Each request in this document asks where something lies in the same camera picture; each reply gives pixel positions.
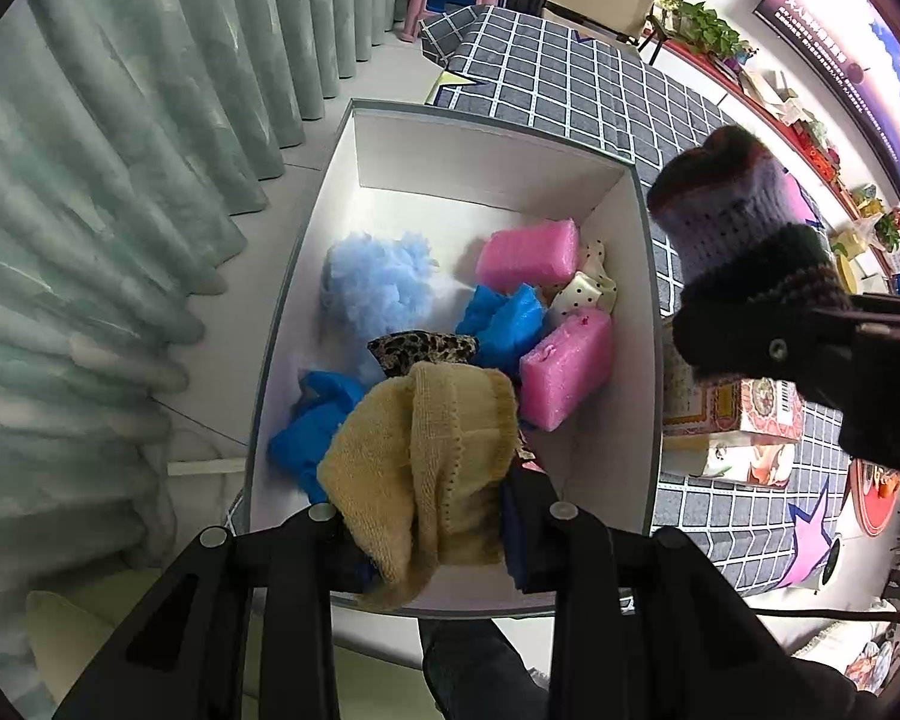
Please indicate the pink sponge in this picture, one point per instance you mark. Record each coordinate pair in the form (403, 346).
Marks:
(566, 367)
(525, 255)

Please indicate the red topped white cabinet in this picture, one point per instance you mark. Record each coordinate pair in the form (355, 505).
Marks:
(810, 154)

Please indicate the dark brown knit glove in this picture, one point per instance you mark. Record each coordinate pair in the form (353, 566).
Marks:
(720, 240)

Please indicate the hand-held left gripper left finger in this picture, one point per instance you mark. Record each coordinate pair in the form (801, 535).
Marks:
(322, 555)

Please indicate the light blue fluffy scrunchie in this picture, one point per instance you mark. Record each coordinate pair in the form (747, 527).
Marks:
(375, 285)

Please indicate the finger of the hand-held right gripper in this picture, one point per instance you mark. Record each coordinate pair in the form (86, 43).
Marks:
(810, 364)
(885, 315)

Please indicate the leopard print scrunchie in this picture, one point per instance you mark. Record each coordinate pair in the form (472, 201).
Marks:
(420, 349)

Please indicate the person's leg in jeans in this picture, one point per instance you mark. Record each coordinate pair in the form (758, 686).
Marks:
(480, 667)

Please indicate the floral tissue pack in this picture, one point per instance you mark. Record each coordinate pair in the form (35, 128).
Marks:
(750, 461)

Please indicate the cream polka dot scrunchie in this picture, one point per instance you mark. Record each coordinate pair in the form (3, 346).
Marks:
(581, 292)

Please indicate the white storage box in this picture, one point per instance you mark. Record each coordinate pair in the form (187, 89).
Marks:
(450, 165)

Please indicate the red round tray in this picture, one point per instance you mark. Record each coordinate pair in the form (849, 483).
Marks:
(870, 514)

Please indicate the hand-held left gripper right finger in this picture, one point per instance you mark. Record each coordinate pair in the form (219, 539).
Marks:
(521, 547)

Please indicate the wall poster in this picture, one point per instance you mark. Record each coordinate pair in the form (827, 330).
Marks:
(855, 52)

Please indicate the red patterned carton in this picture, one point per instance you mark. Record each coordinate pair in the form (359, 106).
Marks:
(757, 405)

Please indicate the green curtain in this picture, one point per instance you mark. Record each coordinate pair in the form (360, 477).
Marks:
(120, 202)

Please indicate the flower bouquet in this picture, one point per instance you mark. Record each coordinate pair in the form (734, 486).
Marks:
(896, 229)

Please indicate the green potted plant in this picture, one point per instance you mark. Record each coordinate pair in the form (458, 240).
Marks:
(701, 22)

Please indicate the white round object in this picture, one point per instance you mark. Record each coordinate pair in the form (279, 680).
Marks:
(829, 570)

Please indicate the grey checked blanket with stars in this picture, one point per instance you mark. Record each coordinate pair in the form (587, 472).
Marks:
(570, 90)

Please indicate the white cushion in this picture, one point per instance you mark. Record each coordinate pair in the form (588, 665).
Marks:
(832, 641)

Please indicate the blue cloth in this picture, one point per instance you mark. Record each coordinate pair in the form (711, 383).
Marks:
(307, 435)
(502, 322)

